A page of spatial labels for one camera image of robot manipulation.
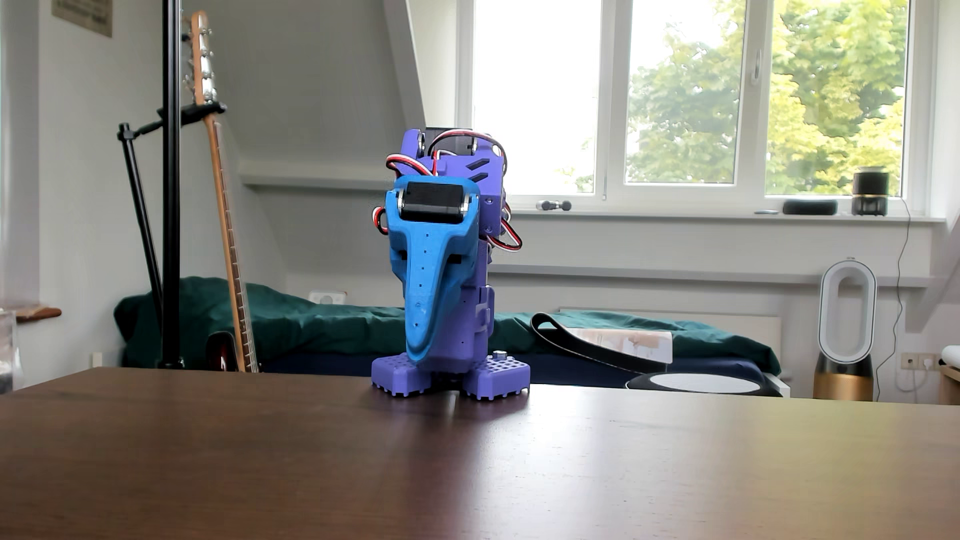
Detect blue gripper with motor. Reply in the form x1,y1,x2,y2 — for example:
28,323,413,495
384,174,482,364

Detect purple robot arm with base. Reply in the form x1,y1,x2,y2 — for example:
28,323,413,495
371,127,531,402

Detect dark blue mattress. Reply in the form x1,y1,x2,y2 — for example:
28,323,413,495
258,352,766,388

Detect wooden neck electric guitar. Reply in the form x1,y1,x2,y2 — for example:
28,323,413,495
182,10,261,374

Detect open magazine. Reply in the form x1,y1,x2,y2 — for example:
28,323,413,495
564,327,675,366

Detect black vertical pole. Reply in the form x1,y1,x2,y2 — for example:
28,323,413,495
161,0,186,370

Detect black guitar stand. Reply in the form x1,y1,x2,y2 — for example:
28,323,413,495
117,101,228,316

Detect round black white tray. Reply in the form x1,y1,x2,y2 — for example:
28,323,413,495
625,370,783,397

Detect wooden shelf board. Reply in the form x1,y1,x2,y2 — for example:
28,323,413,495
0,302,63,324

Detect clear glass container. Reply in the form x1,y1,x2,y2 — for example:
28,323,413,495
0,309,22,395

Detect white gold bladeless fan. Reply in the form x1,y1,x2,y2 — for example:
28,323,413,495
813,258,879,402

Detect black cylindrical speaker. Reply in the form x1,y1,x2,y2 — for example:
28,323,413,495
852,166,891,217

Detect red white black servo wires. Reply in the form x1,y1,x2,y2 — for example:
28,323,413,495
372,129,524,253

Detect black strap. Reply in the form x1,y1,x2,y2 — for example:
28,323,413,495
530,312,670,375

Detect white window frame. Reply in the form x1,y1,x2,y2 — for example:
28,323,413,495
456,0,939,215

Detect framed wall picture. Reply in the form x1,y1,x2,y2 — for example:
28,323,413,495
51,0,114,38

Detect thin black power cable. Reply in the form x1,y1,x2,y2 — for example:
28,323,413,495
873,196,931,395

